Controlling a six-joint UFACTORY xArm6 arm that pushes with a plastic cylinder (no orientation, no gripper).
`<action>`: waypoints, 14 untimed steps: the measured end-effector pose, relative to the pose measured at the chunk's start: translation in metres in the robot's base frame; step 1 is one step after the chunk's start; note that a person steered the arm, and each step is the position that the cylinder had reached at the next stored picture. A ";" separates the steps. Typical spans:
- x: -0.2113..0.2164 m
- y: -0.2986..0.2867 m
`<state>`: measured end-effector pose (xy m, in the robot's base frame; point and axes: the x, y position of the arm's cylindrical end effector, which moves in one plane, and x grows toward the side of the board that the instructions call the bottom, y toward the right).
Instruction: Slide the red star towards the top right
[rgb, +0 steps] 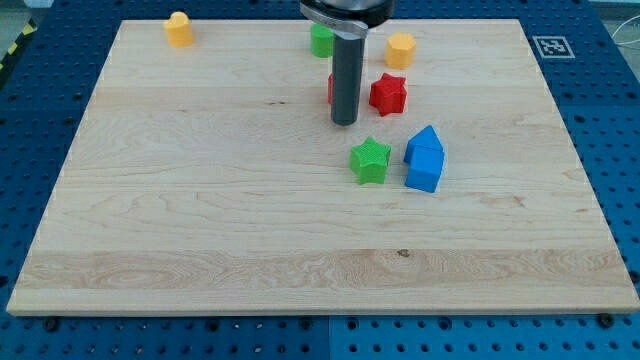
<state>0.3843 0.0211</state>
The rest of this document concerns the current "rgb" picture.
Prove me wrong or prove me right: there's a red star block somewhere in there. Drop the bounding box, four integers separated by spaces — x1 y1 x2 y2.
369 73 407 116

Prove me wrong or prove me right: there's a green cylinder block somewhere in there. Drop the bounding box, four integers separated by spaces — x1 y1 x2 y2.
310 23 334 58

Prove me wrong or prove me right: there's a white fiducial marker tag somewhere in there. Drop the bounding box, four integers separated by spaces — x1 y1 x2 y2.
533 35 575 59

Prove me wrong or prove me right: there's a blue pentagon house block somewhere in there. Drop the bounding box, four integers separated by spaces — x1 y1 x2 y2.
403 125 444 163

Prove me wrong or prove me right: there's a yellow hexagon block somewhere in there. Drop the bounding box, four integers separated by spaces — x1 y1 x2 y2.
384 32 416 69

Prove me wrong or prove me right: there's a yellow heart block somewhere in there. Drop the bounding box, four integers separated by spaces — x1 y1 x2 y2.
163 11 195 47

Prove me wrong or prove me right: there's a yellow black hazard tape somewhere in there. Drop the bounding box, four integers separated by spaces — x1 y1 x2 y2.
1 18 38 72

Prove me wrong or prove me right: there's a green star block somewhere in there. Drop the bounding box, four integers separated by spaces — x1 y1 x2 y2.
349 137 392 185

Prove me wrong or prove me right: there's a red block behind rod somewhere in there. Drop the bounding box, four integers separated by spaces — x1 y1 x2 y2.
327 74 334 105

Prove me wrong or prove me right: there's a white cable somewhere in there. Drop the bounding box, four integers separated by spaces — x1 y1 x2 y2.
609 13 640 47

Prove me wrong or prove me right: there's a wooden board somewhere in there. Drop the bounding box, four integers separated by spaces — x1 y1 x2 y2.
7 19 639 316

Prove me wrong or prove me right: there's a blue cube block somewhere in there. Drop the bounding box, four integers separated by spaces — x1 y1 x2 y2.
404 147 445 193

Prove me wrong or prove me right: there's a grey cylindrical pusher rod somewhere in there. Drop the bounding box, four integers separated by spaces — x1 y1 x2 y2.
331 31 365 126

